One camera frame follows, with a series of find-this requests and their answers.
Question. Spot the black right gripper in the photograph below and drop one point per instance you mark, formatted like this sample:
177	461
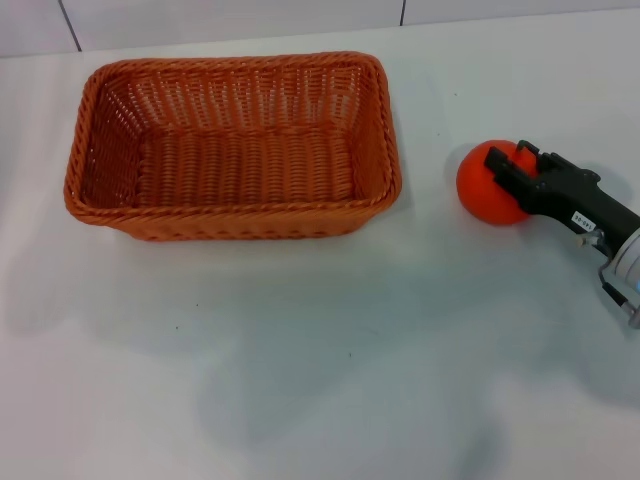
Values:
570	197

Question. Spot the orange toy fruit with stem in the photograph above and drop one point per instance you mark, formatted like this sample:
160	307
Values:
480	195

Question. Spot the orange woven plastic basket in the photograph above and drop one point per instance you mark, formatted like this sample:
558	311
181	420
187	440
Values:
240	170

